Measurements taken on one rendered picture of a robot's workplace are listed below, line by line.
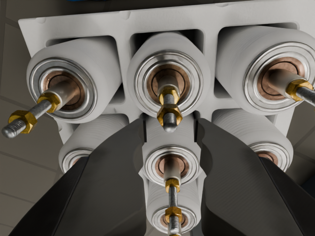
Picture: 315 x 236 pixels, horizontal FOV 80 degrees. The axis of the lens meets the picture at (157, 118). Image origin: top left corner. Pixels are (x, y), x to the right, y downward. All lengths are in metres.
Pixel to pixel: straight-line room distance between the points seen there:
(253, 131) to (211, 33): 0.14
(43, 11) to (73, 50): 0.30
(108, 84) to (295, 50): 0.20
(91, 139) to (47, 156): 0.43
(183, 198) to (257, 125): 0.16
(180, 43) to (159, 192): 0.24
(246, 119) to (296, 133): 0.36
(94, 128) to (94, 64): 0.10
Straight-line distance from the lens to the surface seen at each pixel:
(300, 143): 0.68
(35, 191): 0.84
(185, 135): 0.26
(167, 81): 0.19
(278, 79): 0.22
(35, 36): 0.32
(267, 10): 0.30
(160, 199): 0.33
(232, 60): 0.24
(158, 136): 0.25
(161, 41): 0.21
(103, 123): 0.31
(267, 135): 0.28
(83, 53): 0.23
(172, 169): 0.25
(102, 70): 0.23
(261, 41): 0.23
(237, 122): 0.30
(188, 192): 0.35
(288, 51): 0.23
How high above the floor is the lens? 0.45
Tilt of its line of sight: 62 degrees down
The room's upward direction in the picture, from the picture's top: 176 degrees counter-clockwise
